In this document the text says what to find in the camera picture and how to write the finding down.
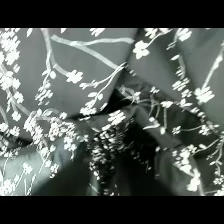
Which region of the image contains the black floral print garment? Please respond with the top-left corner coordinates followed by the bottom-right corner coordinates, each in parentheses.
top-left (0, 27), bottom-right (224, 197)

